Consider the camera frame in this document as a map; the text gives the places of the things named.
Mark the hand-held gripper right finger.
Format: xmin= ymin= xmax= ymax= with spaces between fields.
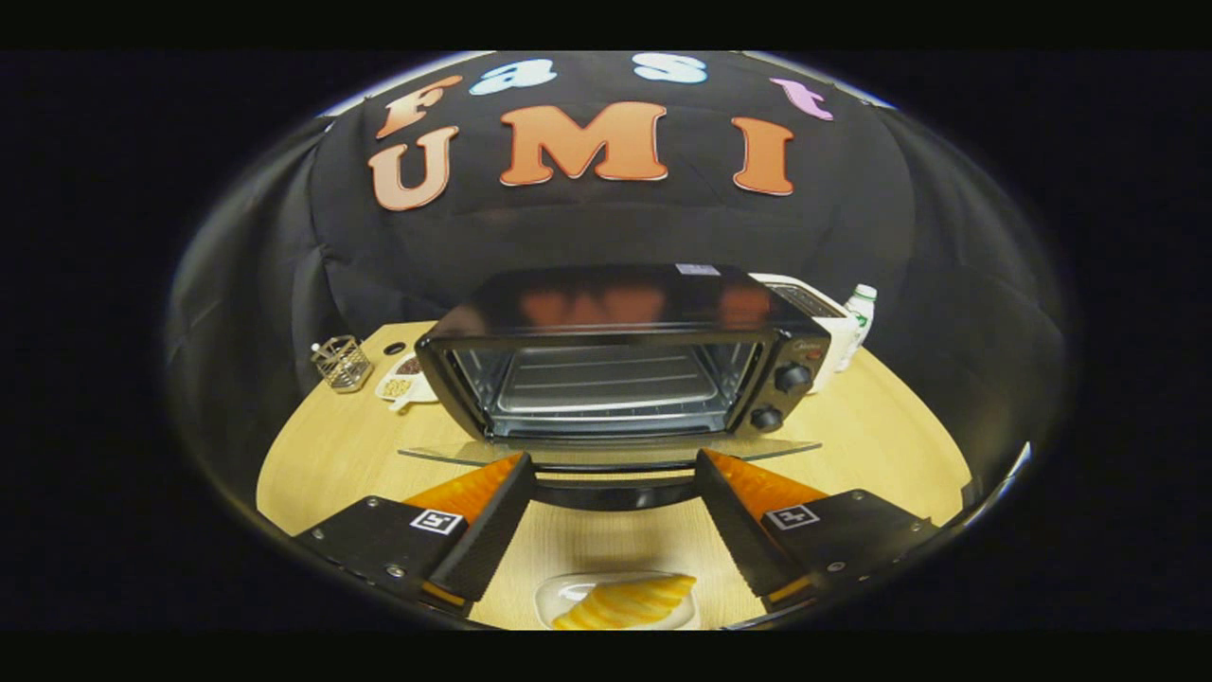
xmin=694 ymin=449 xmax=943 ymax=615

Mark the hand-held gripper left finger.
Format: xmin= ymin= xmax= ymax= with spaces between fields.
xmin=292 ymin=452 xmax=539 ymax=621

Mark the yellow croissant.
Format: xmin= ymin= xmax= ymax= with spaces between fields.
xmin=552 ymin=574 xmax=698 ymax=631

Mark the black toaster oven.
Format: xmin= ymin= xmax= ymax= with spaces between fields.
xmin=398 ymin=263 xmax=832 ymax=512

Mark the white bread toaster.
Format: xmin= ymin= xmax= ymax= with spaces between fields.
xmin=748 ymin=273 xmax=861 ymax=395

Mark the white oval plate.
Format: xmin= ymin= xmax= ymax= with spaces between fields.
xmin=533 ymin=570 xmax=704 ymax=631

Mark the white divided snack dish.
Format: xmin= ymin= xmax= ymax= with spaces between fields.
xmin=376 ymin=352 xmax=440 ymax=415

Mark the white bottle green label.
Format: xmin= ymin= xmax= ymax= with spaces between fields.
xmin=835 ymin=283 xmax=879 ymax=372

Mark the wire basket holder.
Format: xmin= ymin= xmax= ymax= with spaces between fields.
xmin=311 ymin=334 xmax=374 ymax=393

